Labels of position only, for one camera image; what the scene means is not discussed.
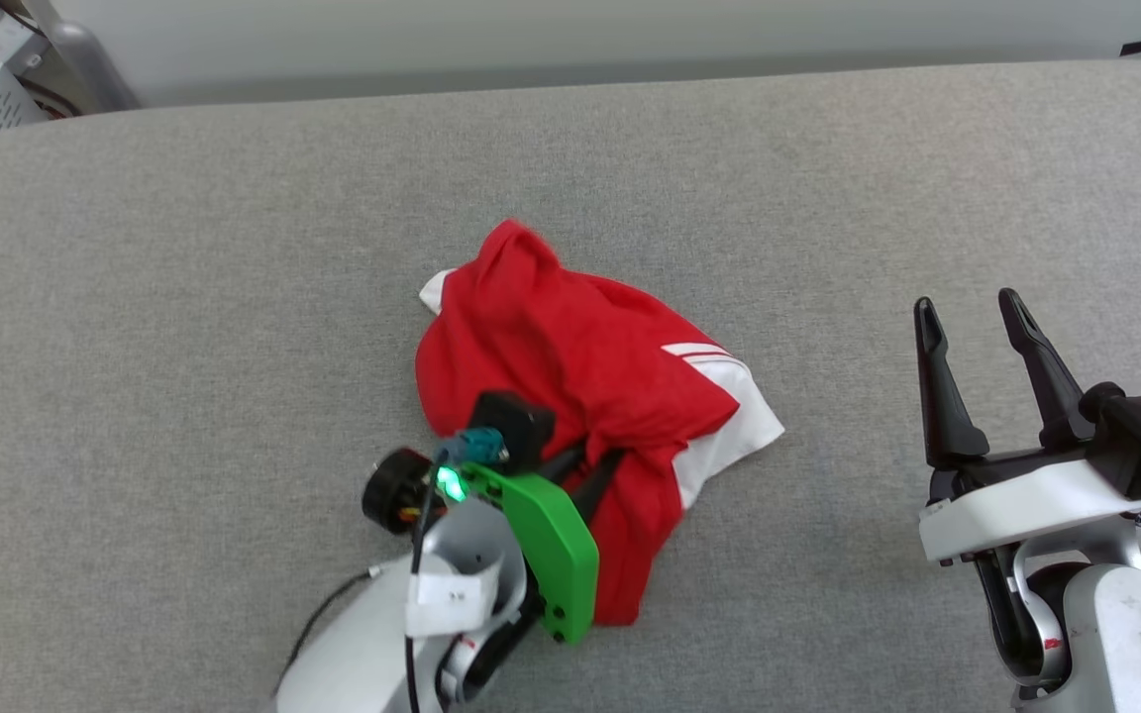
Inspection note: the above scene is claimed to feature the teal cable connector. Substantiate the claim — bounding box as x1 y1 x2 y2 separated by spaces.
450 427 511 468

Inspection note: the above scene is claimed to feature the grey metal partition leg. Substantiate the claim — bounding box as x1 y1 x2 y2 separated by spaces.
21 0 143 113

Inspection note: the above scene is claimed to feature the red and white basketball jersey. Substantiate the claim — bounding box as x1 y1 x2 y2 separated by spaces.
416 219 785 628

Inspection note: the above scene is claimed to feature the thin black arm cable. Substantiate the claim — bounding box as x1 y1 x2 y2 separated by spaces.
273 460 448 713

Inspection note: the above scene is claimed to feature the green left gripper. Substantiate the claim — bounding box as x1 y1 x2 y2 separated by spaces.
460 443 627 646

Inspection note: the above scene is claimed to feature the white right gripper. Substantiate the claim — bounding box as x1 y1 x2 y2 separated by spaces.
913 287 1141 566

